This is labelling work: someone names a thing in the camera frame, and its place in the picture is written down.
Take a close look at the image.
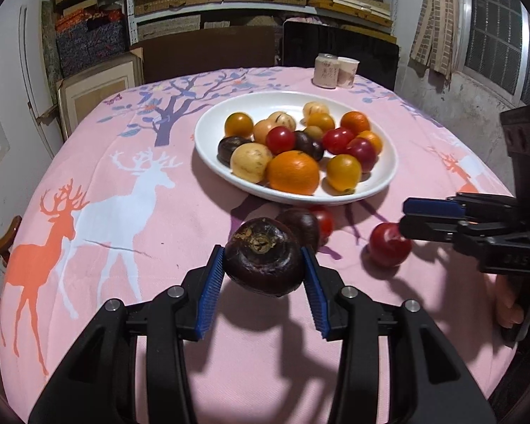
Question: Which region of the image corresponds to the person's right hand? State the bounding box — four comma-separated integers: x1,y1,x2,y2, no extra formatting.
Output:
495,274,530,330

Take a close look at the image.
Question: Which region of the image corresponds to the stack of blue patterned boxes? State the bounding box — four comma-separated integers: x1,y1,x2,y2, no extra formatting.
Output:
55,9,129,78

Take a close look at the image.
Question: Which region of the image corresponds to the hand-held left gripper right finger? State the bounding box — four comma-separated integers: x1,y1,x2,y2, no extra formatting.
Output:
301,247,497,424

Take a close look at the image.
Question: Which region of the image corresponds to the grated window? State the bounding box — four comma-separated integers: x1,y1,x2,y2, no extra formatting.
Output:
464,0,530,111

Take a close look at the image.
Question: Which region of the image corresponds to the white wooden board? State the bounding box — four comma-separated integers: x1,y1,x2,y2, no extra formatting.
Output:
18,4,58,160

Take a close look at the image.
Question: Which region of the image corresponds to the dark brown wooden board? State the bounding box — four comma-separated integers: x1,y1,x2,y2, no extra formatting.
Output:
130,26,281,84

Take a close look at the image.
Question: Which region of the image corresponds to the carved wooden chair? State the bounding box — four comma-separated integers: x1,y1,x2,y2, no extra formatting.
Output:
0,216,23,354

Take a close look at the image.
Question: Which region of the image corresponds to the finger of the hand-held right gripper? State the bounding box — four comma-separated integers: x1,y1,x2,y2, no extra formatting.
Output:
402,193,517,224
399,214,513,248

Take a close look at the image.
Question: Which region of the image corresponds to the yellow round tomato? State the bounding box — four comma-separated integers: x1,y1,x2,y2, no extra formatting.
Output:
326,154,363,193
224,112,254,139

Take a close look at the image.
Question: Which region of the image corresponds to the white oval plate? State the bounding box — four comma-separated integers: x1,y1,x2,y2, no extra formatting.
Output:
194,91,399,206

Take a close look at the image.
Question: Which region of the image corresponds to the small orange mandarin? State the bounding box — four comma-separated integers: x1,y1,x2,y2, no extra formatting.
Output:
307,113,335,132
340,111,371,135
357,130,383,155

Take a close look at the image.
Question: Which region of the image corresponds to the dark red plum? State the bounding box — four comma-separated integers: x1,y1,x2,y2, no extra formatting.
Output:
368,223,412,268
347,138,377,173

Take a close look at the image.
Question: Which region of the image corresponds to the beige drink can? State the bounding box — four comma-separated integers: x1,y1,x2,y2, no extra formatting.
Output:
313,53,340,89

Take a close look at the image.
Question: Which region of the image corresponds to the large orange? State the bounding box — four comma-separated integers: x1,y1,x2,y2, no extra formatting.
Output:
266,151,321,196

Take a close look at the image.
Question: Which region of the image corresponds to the framed picture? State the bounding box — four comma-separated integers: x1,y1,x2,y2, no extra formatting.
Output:
55,48,144,142

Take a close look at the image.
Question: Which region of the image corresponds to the black panel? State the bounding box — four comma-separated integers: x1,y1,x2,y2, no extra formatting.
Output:
283,20,400,93

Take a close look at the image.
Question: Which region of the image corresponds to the hanging woven blind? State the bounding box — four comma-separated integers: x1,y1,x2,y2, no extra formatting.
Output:
408,0,471,76

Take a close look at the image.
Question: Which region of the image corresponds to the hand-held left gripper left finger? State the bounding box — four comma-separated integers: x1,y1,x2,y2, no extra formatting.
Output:
29,245,225,424

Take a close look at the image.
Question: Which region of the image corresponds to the dark purple water chestnut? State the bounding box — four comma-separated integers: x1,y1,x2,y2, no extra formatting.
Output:
275,209,321,252
294,131,325,163
224,217,306,296
217,136,252,167

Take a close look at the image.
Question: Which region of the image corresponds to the white metal shelf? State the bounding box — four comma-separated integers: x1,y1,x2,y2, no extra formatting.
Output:
124,0,400,40

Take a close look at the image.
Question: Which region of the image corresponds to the pink deer print tablecloth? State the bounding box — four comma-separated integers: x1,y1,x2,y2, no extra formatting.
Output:
0,66,519,424

